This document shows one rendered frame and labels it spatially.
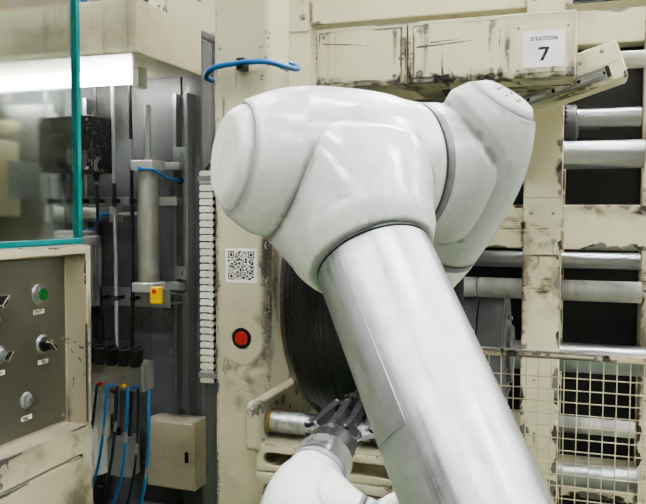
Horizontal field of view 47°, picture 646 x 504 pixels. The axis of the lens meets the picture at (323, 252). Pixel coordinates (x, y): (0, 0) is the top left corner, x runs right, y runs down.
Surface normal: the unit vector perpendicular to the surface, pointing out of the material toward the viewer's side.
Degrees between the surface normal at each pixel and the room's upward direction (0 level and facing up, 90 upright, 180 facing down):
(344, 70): 90
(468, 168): 96
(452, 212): 128
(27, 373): 90
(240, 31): 90
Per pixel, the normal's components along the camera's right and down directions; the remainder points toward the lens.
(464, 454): -0.11, -0.51
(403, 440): -0.75, -0.15
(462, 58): -0.32, 0.05
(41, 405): 0.95, 0.02
